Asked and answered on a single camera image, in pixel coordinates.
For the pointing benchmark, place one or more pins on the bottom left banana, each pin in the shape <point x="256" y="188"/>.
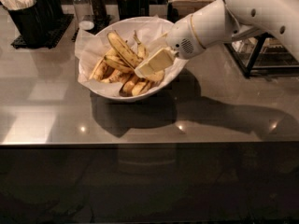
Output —
<point x="117" y="76"/>

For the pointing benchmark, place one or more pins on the black wire condiment rack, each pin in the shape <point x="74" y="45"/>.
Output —
<point x="262" y="55"/>

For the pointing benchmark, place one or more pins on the white bowl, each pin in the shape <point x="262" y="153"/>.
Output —
<point x="130" y="24"/>

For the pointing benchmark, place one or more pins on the dark pepper shaker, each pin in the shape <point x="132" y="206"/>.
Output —
<point x="99" y="9"/>

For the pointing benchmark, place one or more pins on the black rubber mat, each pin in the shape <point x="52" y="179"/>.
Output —
<point x="52" y="38"/>

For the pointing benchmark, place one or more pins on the middle short banana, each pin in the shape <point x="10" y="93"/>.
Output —
<point x="117" y="63"/>

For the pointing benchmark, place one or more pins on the white paper liner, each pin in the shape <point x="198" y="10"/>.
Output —
<point x="93" y="47"/>

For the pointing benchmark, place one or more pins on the black cup with white cutlery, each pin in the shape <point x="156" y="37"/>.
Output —
<point x="25" y="16"/>

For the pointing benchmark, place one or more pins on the black cup with stir sticks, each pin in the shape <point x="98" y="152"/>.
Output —
<point x="133" y="8"/>

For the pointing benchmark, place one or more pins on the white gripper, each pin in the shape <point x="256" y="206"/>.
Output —
<point x="181" y="38"/>

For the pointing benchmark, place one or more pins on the bottom front banana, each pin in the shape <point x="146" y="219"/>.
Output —
<point x="135" y="86"/>

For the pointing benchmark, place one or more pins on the small black tray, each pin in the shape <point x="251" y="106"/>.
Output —
<point x="103" y="23"/>

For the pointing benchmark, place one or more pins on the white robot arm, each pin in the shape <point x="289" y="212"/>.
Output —
<point x="279" y="18"/>

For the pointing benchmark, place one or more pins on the upright banana with stem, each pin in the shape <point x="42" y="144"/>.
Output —
<point x="142" y="51"/>

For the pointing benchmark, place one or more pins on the clear salt shaker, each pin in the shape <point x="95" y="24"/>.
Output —
<point x="84" y="16"/>

